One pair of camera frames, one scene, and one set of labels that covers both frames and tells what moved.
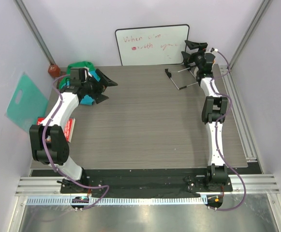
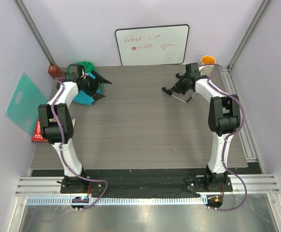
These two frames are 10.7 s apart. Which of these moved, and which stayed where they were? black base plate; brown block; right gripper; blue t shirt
Moved: right gripper
Stayed: blue t shirt; brown block; black base plate
